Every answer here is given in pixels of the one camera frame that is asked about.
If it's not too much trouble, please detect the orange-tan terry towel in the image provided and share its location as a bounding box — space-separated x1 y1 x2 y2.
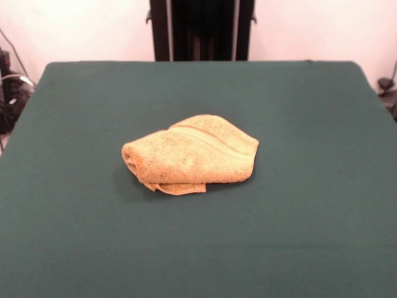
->
121 114 260 197

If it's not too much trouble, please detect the dark green table cloth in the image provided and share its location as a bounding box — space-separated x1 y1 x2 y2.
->
0 60 397 298

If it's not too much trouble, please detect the dark tripod base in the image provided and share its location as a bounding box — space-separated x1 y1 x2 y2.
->
377 77 397 122

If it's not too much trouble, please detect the black robot pedestal stand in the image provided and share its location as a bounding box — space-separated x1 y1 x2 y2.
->
144 0 258 61

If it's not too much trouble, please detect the black cable bundle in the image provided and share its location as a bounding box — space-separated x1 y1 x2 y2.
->
0 27 35 150

